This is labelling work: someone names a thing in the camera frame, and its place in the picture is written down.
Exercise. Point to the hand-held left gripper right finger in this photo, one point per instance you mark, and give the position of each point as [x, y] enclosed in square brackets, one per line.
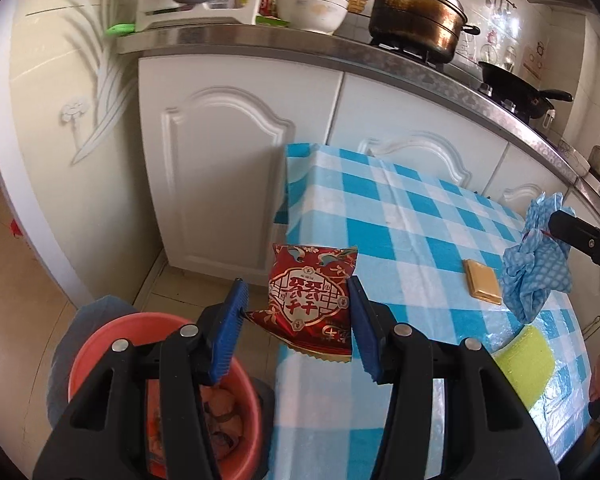
[365, 330]

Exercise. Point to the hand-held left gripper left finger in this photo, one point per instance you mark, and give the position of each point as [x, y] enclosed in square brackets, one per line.
[227, 330]

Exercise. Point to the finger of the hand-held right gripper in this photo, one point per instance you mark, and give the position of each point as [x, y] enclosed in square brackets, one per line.
[590, 245]

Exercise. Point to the blue patterned cloth bundle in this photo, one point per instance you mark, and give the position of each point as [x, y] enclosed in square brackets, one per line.
[535, 265]

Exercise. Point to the red snack packet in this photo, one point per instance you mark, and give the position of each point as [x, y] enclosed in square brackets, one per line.
[305, 300]

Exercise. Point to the white tissue wad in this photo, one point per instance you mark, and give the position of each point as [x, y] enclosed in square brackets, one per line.
[225, 410]

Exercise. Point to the red plastic bin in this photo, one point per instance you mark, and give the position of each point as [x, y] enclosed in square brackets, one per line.
[100, 350]

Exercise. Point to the grey trash bag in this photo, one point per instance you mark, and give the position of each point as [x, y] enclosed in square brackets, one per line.
[62, 360]

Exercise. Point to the white cabinet door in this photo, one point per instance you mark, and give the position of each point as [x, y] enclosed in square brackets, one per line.
[525, 185]
[420, 125]
[220, 170]

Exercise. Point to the yellow wafer biscuit packet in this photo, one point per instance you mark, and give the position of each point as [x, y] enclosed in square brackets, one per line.
[482, 282]

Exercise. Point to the blue white checkered tablecloth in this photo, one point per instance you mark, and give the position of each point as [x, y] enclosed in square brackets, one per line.
[405, 220]

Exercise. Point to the yellow-green sponge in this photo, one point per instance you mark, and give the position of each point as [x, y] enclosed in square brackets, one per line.
[525, 365]

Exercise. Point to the black wok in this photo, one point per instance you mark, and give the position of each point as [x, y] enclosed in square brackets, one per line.
[510, 82]

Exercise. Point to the gas stove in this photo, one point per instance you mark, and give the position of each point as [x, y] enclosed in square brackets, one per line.
[460, 67]

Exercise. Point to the tarnished steel steamer pot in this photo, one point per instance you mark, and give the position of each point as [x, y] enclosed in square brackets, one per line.
[415, 20]

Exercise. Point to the steel-edged kitchen countertop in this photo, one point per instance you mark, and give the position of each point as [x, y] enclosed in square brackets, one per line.
[230, 40]

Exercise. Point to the frosted glass sliding door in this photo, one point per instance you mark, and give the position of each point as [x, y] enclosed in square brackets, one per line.
[55, 85]

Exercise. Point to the green plastic clip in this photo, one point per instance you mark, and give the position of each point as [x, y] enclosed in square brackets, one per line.
[122, 28]

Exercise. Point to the stack of white bowls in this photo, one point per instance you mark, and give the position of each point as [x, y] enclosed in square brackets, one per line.
[310, 10]

